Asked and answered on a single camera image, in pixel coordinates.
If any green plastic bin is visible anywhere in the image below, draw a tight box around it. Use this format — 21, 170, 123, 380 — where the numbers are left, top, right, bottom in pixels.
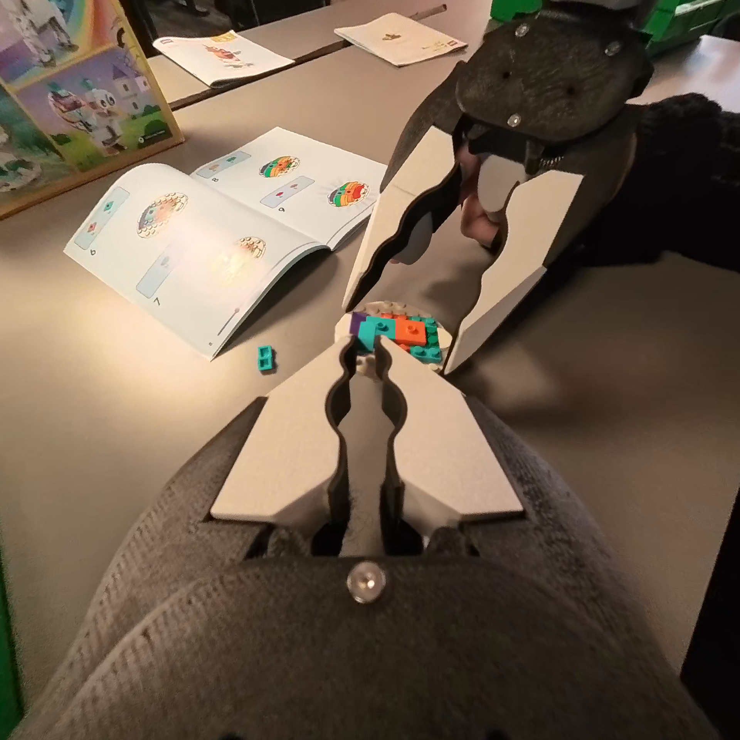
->
490, 0, 740, 45

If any closed booklet with small emblem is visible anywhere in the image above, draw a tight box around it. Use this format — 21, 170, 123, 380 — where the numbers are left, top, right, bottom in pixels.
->
334, 14, 468, 68

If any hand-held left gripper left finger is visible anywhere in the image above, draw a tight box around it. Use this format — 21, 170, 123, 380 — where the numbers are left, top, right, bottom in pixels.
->
209, 334, 357, 530

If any closed booklet with red figure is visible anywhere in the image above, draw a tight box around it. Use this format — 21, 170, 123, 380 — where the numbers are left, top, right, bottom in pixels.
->
152, 30, 296, 89

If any person's right hand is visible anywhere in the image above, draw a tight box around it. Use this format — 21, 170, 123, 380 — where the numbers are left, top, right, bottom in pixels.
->
459, 150, 505, 248

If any open light blue instruction booklet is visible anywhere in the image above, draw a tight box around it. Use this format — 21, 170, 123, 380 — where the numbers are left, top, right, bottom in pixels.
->
62, 126, 389, 363

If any colourful lego set box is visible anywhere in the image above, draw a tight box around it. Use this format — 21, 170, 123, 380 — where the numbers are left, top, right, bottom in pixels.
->
0, 0, 186, 220

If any person's right forearm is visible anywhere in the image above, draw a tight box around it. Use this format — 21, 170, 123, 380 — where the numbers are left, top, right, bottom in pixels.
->
584, 92, 740, 271

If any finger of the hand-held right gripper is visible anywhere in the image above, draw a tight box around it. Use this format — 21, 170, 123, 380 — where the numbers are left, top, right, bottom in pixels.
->
341, 126, 463, 313
442, 172, 585, 375

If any round multicoloured lego build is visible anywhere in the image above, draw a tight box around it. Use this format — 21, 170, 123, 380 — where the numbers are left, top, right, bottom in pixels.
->
334, 299, 457, 379

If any green upright panel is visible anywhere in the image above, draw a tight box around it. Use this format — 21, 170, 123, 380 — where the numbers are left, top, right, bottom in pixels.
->
0, 549, 25, 730

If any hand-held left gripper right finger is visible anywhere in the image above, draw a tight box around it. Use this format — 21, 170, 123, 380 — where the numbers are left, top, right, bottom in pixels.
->
377, 335, 526, 533

